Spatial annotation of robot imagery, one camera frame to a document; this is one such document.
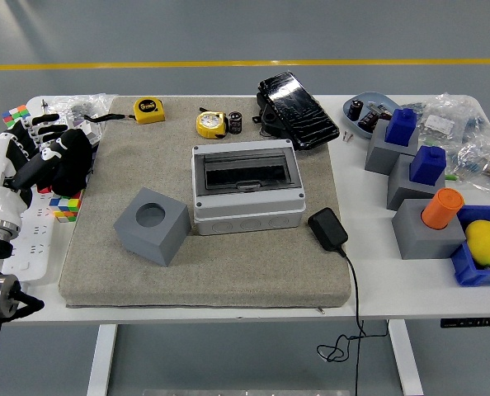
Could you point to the grey junction box with lid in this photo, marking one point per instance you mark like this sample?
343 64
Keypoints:
249 210

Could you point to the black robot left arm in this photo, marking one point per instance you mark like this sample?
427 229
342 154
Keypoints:
1 297

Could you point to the orange cylinder battery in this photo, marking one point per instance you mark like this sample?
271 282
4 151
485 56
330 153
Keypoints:
443 208

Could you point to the white power strip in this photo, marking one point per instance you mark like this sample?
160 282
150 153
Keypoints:
34 247

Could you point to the colourful puzzle cube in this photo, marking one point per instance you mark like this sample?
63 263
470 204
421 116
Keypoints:
65 206
16 113

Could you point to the black cloth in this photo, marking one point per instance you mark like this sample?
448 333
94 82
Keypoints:
76 165

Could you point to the pen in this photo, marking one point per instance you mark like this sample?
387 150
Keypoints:
44 106

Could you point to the white printed carton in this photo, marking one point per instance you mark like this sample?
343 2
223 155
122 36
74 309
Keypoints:
90 132

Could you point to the clear bag of parts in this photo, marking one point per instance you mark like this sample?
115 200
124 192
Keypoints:
76 105
480 161
451 119

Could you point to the grey block with round hole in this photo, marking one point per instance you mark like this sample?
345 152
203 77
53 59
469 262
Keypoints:
162 243

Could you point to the square yellow tape measure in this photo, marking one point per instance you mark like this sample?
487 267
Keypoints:
148 109

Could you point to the white table leg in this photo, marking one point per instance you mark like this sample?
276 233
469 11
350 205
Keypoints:
102 359
406 359

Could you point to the round yellow tape measure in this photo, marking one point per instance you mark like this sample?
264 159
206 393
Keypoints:
210 123

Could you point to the small black capacitor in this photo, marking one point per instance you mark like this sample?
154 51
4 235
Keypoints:
235 123

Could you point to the grey-brown fabric mat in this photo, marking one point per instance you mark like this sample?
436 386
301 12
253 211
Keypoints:
249 276

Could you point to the black plastic holder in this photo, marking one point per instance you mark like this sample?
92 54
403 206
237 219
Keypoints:
269 117

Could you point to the black cracked glossy phone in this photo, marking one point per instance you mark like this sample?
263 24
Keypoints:
302 107

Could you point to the black power adapter plug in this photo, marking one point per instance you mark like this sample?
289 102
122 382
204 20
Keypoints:
327 229

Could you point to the upright black capacitor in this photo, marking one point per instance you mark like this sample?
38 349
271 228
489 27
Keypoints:
356 109

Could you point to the dark lying capacitor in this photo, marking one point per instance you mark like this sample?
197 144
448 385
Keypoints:
368 121

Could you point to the grey holder block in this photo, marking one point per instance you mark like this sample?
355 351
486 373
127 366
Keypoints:
418 243
399 185
379 156

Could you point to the small metal clip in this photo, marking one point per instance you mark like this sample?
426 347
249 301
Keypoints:
376 109

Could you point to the blue-grey oval tray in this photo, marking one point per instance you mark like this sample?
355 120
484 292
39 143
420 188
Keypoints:
377 99

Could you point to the blue plastic block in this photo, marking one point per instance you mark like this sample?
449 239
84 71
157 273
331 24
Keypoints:
427 167
401 128

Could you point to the small green part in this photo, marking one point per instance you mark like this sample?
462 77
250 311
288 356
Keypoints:
451 177

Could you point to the blue plastic bin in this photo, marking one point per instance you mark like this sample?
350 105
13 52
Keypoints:
465 272

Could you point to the black table control panel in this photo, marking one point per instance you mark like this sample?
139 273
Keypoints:
467 322

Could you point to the yellow lemon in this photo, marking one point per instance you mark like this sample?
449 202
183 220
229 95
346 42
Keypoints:
484 241

